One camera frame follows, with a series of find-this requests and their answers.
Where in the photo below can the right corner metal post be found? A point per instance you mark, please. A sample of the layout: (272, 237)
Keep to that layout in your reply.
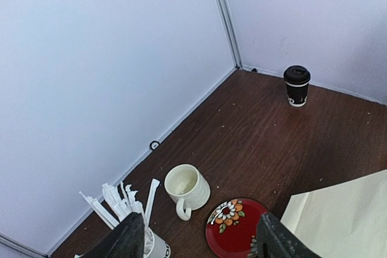
(226, 18)

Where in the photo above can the cream paper bag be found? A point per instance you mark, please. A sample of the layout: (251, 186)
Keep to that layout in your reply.
(344, 220)

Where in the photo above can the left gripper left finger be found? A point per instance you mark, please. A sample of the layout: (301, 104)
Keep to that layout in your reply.
(127, 240)

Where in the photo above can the left corner metal post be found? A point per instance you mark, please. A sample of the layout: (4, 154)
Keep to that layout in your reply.
(21, 249)

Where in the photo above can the black wall grommet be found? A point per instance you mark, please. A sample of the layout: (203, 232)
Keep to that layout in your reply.
(154, 144)

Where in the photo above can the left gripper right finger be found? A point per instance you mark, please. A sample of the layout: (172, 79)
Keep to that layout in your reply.
(275, 240)

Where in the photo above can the white cup holding straws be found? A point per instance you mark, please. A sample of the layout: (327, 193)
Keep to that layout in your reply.
(155, 247)

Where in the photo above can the wrapped white straws bundle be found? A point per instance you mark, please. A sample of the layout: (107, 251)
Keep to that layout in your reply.
(122, 201)

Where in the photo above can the black plastic cup lid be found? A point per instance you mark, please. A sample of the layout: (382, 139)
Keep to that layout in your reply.
(297, 75)

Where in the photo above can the black paper coffee cup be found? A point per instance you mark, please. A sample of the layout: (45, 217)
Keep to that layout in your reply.
(297, 94)

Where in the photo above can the corner metal post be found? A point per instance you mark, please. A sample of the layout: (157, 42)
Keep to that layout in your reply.
(226, 18)
(21, 249)

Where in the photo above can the red floral plate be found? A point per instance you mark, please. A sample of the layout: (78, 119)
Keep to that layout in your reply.
(231, 229)

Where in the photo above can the cream ceramic mug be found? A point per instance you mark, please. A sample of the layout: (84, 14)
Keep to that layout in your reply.
(188, 188)

